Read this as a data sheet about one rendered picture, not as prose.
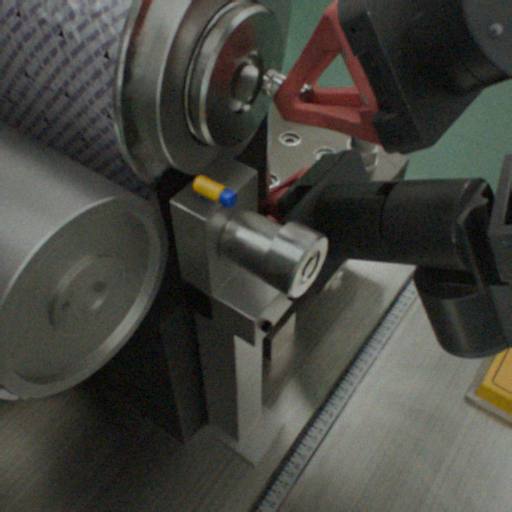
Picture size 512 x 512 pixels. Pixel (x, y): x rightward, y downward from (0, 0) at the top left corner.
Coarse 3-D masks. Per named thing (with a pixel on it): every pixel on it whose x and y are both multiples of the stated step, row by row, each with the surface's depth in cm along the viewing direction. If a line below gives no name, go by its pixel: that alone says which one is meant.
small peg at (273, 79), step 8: (272, 72) 32; (264, 80) 32; (272, 80) 32; (280, 80) 32; (264, 88) 33; (272, 88) 32; (304, 88) 32; (312, 88) 32; (272, 96) 33; (304, 96) 32; (312, 96) 32
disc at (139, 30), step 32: (160, 0) 26; (288, 0) 35; (128, 32) 26; (288, 32) 37; (128, 64) 26; (128, 96) 27; (128, 128) 28; (128, 160) 30; (160, 160) 32; (160, 192) 33
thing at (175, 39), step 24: (192, 0) 27; (216, 0) 28; (264, 0) 31; (168, 24) 27; (192, 24) 27; (168, 48) 27; (192, 48) 28; (168, 72) 28; (144, 96) 28; (168, 96) 28; (168, 120) 29; (168, 144) 30; (192, 144) 32; (240, 144) 36; (192, 168) 33
